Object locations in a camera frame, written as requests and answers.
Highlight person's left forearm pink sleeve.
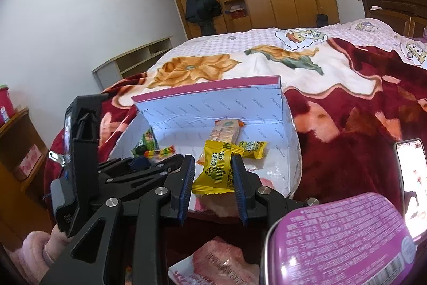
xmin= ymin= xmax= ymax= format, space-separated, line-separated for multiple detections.
xmin=5 ymin=231 xmax=50 ymax=285

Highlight orange cracker packet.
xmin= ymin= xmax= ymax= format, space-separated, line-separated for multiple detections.
xmin=199 ymin=120 xmax=245 ymax=165

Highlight purple oval tin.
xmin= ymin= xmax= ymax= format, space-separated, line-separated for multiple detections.
xmin=261 ymin=192 xmax=417 ymax=285

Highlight red floral blanket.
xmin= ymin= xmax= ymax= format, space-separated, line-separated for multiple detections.
xmin=43 ymin=36 xmax=427 ymax=239

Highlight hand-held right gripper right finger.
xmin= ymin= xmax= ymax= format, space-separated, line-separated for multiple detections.
xmin=232 ymin=154 xmax=321 ymax=239

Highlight smartphone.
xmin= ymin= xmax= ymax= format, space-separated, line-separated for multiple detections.
xmin=394 ymin=138 xmax=427 ymax=239

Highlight wooden nightstand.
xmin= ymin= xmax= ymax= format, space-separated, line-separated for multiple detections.
xmin=0 ymin=106 xmax=56 ymax=239

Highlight pink tissue box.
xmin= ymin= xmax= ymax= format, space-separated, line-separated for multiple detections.
xmin=13 ymin=144 xmax=43 ymax=182

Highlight yellow candy packet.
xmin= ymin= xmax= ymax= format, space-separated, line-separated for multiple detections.
xmin=192 ymin=140 xmax=244 ymax=195

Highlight pink plastic jar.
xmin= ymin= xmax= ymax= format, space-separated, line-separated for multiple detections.
xmin=0 ymin=84 xmax=15 ymax=127

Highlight green snack packet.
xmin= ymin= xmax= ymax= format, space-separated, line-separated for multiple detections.
xmin=131 ymin=127 xmax=158 ymax=156

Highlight low grey shelf unit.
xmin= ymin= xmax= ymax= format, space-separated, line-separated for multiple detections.
xmin=92 ymin=36 xmax=174 ymax=90

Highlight red folded cloth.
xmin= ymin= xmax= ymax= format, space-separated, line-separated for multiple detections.
xmin=224 ymin=6 xmax=247 ymax=18

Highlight wooden bed headboard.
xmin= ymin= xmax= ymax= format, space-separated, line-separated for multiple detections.
xmin=360 ymin=0 xmax=427 ymax=38

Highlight white cardboard box pink rim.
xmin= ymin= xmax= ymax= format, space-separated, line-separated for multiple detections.
xmin=108 ymin=75 xmax=302 ymax=216

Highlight pink checked bedsheet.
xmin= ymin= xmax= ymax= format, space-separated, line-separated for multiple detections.
xmin=157 ymin=19 xmax=427 ymax=72

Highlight person's left hand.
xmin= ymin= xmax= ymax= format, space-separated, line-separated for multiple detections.
xmin=43 ymin=225 xmax=72 ymax=267

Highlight striped candy stick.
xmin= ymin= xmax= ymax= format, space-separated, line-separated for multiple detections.
xmin=143 ymin=145 xmax=176 ymax=159

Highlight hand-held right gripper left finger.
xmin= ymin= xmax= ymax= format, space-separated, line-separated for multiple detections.
xmin=40 ymin=154 xmax=196 ymax=285

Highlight small green yellow packet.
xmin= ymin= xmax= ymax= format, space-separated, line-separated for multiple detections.
xmin=238 ymin=140 xmax=269 ymax=160

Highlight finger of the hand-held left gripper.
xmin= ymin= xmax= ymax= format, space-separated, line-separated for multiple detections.
xmin=99 ymin=156 xmax=185 ymax=203
xmin=98 ymin=156 xmax=150 ymax=179

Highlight dark hanging clothes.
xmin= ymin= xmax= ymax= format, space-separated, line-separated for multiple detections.
xmin=184 ymin=0 xmax=221 ymax=37

